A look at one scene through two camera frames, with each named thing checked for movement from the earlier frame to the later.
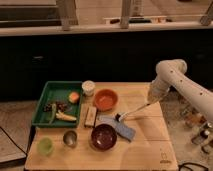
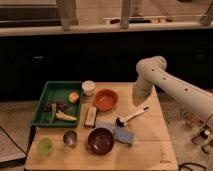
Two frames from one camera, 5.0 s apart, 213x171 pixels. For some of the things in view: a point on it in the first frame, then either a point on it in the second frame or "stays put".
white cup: (88, 87) stays put
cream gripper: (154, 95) to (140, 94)
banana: (65, 117) stays put
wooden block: (90, 116) stays put
